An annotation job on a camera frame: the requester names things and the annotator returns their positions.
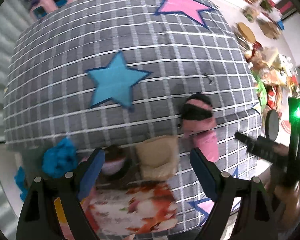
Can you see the brown cardboard box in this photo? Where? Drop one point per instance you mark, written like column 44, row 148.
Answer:
column 270, row 30

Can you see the green snack packet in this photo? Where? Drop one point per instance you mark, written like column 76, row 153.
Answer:
column 262, row 93

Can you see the floral tissue box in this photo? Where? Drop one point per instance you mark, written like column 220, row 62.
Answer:
column 135, row 207

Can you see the black round lid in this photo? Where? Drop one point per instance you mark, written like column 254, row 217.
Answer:
column 272, row 125

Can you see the large pink sponge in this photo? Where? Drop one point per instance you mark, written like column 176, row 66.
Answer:
column 207, row 146

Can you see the pink and black striped sock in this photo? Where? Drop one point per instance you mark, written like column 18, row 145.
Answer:
column 197, row 115

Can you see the pink plastic stool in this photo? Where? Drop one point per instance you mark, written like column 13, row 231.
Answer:
column 50, row 2

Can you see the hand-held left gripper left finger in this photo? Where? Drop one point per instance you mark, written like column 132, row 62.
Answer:
column 90, row 177

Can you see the blue fuzzy cloth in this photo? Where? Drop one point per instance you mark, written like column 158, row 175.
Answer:
column 21, row 182
column 58, row 158

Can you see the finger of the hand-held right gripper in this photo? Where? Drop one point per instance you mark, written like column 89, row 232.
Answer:
column 260, row 146

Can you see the grey checked star blanket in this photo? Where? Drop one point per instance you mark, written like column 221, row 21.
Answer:
column 65, row 42

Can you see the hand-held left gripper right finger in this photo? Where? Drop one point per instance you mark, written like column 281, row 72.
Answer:
column 202, row 177

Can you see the glass jar with gold lid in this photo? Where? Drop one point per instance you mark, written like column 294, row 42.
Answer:
column 246, row 33

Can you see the dark and white bowl item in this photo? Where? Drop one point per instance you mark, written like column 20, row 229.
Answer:
column 112, row 162

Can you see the person's right hand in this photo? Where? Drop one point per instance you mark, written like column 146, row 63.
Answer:
column 285, row 197

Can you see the beige cloth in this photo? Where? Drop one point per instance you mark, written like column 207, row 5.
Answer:
column 156, row 157

